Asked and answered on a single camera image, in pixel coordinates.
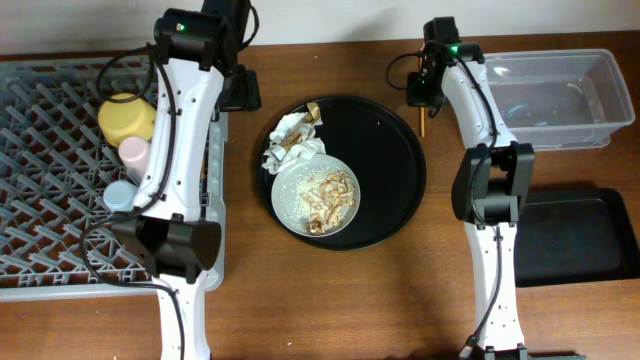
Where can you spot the peanut shells and rice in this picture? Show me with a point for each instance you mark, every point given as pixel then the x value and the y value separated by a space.
pixel 323 200

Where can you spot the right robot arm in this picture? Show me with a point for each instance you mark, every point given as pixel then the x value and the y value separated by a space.
pixel 490 188

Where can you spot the gold snack wrapper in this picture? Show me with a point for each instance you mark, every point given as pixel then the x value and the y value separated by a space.
pixel 292 129

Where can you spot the crumpled white napkin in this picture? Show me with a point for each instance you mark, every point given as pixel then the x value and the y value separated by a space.
pixel 304 150

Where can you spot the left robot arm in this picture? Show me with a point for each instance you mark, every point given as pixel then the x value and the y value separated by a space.
pixel 196 56

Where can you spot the clear plastic bin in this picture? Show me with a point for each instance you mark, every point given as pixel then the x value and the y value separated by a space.
pixel 560 99

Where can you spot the light blue plastic cup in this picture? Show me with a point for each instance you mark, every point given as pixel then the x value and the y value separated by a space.
pixel 119 196

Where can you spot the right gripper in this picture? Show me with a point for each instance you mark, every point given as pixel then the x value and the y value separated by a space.
pixel 414 95

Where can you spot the black rectangular tray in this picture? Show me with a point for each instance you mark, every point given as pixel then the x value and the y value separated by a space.
pixel 575 236

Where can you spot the round black tray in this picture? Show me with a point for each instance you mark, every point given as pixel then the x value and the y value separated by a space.
pixel 387 159

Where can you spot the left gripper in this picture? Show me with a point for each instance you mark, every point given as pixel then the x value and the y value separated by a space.
pixel 249 98

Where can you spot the pink plastic cup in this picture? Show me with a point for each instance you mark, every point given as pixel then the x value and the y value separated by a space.
pixel 134 152

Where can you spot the grey dishwasher rack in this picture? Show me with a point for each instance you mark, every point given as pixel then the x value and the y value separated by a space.
pixel 55 166

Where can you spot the grey plate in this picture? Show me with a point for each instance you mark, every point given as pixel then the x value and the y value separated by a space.
pixel 284 192

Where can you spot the yellow plastic bowl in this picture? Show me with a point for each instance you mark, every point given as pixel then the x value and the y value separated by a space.
pixel 119 121

